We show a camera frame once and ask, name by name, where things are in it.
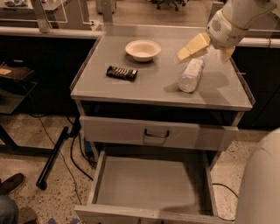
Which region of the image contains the dark striped snack bar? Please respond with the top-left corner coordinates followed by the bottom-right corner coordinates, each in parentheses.
top-left (106, 66), bottom-right (137, 81)

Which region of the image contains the closed top drawer with handle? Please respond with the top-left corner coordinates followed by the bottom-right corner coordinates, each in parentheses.
top-left (80, 116), bottom-right (238, 151)

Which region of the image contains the grey drawer cabinet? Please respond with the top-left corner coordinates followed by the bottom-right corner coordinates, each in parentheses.
top-left (69, 24), bottom-right (256, 224)

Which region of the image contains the black cable on floor left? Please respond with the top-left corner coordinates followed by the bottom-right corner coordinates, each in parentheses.
top-left (29, 113), bottom-right (97, 205)

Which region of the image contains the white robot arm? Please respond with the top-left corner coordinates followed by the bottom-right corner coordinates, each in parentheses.
top-left (176, 0), bottom-right (280, 224)

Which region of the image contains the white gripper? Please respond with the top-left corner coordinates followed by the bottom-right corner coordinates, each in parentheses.
top-left (176, 10), bottom-right (244, 63)

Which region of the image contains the black floor cable right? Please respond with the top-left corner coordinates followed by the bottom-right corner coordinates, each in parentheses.
top-left (212, 182), bottom-right (240, 221)

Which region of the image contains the dark side table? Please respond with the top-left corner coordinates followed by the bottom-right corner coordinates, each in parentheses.
top-left (0, 59), bottom-right (56, 156)

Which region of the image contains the blue jeans leg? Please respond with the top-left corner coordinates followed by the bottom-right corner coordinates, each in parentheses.
top-left (0, 195), bottom-right (19, 224)

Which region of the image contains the open middle drawer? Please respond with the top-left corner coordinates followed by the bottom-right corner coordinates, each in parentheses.
top-left (75, 150), bottom-right (232, 224)

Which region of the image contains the clear plastic water bottle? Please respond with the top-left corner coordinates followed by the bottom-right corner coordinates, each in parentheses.
top-left (178, 57), bottom-right (205, 93)

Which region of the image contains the brown shoe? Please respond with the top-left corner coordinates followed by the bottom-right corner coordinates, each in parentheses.
top-left (0, 173), bottom-right (25, 195)

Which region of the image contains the white paper bowl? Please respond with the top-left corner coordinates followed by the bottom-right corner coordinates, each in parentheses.
top-left (125, 39), bottom-right (161, 62)

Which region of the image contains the office chair base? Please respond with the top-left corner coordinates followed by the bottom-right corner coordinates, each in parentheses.
top-left (151, 0), bottom-right (189, 11)

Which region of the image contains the black metal stand leg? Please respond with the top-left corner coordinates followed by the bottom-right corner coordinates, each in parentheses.
top-left (36, 118), bottom-right (81, 191)

